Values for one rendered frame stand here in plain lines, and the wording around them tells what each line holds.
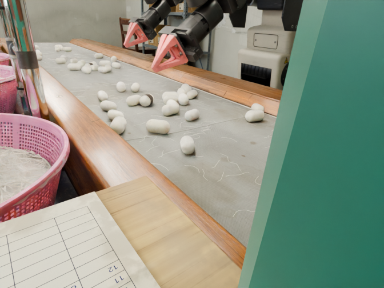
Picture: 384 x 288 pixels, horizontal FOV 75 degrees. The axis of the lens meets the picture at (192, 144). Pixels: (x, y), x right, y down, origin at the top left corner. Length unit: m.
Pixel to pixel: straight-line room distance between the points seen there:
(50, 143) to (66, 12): 5.11
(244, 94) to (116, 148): 0.36
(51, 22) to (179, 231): 5.29
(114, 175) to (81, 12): 5.30
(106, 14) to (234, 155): 5.39
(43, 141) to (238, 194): 0.26
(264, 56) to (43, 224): 1.01
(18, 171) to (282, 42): 0.97
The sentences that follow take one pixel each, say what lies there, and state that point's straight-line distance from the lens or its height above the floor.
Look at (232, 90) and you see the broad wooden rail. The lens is 0.60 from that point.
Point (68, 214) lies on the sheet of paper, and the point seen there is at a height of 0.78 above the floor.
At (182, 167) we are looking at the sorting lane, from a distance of 0.30.
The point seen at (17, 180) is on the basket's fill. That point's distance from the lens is 0.33.
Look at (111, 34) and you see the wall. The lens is 5.68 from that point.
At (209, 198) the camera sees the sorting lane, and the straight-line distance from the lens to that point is 0.25.
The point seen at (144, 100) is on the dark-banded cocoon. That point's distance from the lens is 0.50.
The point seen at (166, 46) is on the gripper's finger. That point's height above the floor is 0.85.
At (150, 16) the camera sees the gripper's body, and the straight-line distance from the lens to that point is 0.95.
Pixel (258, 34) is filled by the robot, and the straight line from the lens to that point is 1.17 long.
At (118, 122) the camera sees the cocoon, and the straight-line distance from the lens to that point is 0.38.
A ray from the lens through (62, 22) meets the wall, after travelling 5.43.
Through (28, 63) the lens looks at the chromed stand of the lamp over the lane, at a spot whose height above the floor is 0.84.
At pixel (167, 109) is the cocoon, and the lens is 0.45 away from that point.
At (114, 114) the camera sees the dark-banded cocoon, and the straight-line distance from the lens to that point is 0.43.
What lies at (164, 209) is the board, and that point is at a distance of 0.18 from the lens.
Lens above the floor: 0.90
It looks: 26 degrees down
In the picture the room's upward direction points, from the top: 3 degrees clockwise
